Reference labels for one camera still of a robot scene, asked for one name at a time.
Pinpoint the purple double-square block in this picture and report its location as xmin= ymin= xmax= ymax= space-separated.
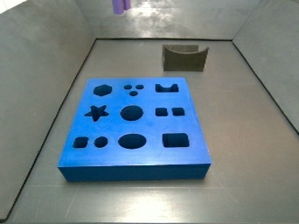
xmin=112 ymin=0 xmax=131 ymax=15

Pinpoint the blue foam shape board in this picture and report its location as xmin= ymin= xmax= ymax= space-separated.
xmin=58 ymin=77 xmax=211 ymax=182

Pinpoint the black curved holder stand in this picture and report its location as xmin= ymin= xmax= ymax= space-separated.
xmin=163 ymin=45 xmax=210 ymax=72

